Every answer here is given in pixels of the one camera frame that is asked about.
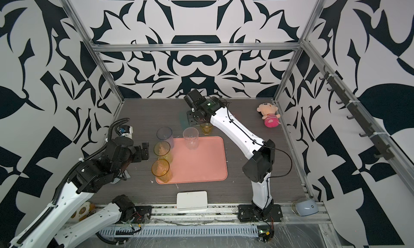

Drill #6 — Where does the yellow short glass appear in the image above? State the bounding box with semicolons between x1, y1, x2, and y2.
200;123;213;135

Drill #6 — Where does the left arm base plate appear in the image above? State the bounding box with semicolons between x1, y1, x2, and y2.
130;205;153;224

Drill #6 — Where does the grey white dish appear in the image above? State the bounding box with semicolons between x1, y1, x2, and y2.
292;198;319;217

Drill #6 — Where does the white cable duct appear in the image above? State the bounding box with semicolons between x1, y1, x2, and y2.
100;225;261;238

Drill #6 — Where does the blue-purple glass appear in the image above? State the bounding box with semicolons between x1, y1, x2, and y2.
156;127;174;148

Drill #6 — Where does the brown white plush toy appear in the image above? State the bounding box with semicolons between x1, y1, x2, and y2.
68;202;96;222

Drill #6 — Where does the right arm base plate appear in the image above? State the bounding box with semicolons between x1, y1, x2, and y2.
237;204;283;223

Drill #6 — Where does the pink tray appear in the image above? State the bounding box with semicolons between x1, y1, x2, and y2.
156;136;227;184

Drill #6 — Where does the pink plush doll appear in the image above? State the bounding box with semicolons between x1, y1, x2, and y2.
257;103;281;128

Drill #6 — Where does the yellow-green glass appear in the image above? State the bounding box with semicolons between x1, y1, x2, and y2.
153;141;173;163

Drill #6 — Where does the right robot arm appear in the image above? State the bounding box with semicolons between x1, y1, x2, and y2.
184;89;275;212

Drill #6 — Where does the amber tall glass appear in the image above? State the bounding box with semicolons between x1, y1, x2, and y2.
151;159;172;183

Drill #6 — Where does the clear tall glass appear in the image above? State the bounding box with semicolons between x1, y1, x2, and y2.
183;127;199;150

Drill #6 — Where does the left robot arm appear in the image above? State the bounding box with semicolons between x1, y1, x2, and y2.
1;136;149;248

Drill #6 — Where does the wall hook rail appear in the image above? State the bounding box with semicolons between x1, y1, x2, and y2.
320;71;395;161

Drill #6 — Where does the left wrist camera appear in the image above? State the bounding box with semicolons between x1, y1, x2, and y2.
117;125;133;139

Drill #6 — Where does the white box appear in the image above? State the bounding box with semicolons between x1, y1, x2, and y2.
176;191;208;210

